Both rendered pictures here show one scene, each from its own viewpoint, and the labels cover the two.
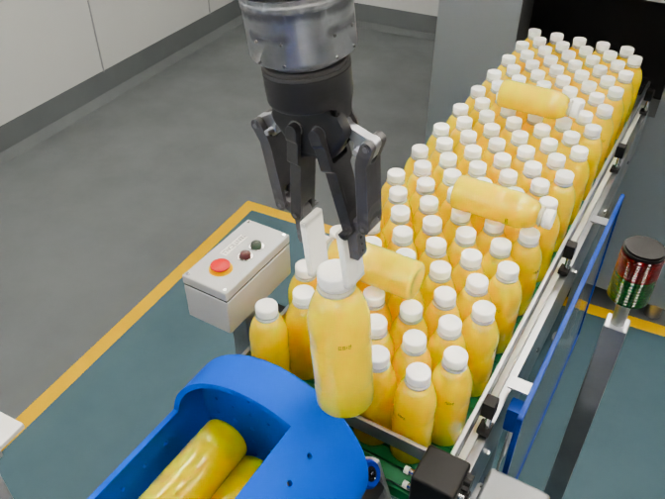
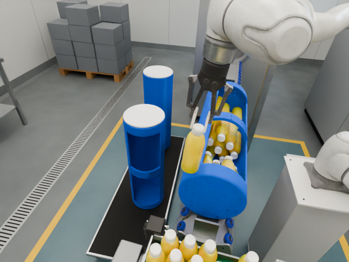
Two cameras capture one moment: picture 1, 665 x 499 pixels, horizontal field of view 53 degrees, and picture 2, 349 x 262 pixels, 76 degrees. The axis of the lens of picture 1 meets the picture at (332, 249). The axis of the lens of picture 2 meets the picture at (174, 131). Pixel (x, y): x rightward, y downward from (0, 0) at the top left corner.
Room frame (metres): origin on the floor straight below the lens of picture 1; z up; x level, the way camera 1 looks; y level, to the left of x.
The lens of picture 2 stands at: (1.08, -0.27, 1.88)
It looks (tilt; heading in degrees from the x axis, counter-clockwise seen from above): 37 degrees down; 162
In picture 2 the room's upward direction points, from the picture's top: 3 degrees clockwise
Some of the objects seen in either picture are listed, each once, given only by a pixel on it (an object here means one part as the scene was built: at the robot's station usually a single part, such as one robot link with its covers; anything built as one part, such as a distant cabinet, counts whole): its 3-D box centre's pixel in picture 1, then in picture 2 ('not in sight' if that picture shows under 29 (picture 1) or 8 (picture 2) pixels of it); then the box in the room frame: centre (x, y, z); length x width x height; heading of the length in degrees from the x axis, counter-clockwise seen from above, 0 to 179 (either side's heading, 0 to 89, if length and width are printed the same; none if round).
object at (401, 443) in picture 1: (336, 411); (201, 249); (0.71, -0.01, 0.96); 0.40 x 0.01 x 0.03; 59
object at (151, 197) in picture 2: not in sight; (146, 161); (-0.19, -0.07, 0.59); 0.28 x 0.28 x 0.88
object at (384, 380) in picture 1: (374, 396); (187, 253); (0.72, -0.07, 0.99); 0.07 x 0.07 x 0.19
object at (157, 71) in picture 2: not in sight; (158, 71); (-0.88, 0.18, 1.03); 0.28 x 0.28 x 0.01
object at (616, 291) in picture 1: (631, 284); not in sight; (0.79, -0.47, 1.18); 0.06 x 0.06 x 0.05
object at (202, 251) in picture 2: not in sight; (206, 258); (0.76, -0.01, 0.99); 0.07 x 0.07 x 0.19
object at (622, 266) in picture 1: (639, 261); not in sight; (0.79, -0.47, 1.23); 0.06 x 0.06 x 0.04
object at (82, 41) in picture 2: not in sight; (93, 40); (-3.54, -0.44, 0.59); 1.20 x 0.80 x 1.19; 63
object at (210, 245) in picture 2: not in sight; (210, 245); (0.76, -0.01, 1.09); 0.04 x 0.04 x 0.02
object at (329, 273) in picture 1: (334, 274); (198, 128); (0.53, 0.00, 1.43); 0.04 x 0.04 x 0.02
